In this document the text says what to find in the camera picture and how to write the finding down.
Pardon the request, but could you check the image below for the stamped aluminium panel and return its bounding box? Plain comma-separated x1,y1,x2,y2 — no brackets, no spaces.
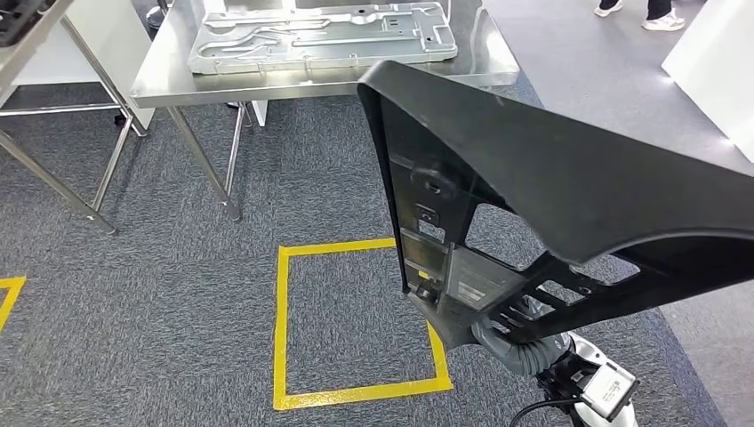
187,1,460,76

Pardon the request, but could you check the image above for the white box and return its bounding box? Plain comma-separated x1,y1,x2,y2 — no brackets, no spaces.
12,0,156,128

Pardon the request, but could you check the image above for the white panel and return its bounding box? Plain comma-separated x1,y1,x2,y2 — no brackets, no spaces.
661,0,754,163

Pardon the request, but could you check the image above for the black camera cable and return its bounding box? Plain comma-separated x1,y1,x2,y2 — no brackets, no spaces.
507,398,582,427

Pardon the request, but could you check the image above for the black camera bracket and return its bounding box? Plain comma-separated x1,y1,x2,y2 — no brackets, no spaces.
535,353,596,407

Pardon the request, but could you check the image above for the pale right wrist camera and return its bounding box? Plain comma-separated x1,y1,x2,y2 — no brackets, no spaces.
580,360,640,423

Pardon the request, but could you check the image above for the chrome stanchion post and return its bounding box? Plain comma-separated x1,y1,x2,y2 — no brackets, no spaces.
144,0,173,30

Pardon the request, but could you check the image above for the black plastic bumper bracket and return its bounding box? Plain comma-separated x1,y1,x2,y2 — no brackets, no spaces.
0,0,57,48
356,60,754,355

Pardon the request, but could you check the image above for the stainless steel table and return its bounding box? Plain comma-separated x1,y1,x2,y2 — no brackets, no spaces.
0,0,148,237

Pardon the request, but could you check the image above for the stainless steel workbench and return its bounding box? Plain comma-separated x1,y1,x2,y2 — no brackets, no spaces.
128,0,522,224

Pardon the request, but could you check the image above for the person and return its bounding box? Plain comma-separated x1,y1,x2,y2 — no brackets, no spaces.
593,0,687,32

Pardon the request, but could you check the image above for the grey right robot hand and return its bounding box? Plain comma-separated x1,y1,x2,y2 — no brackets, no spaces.
497,294,572,343

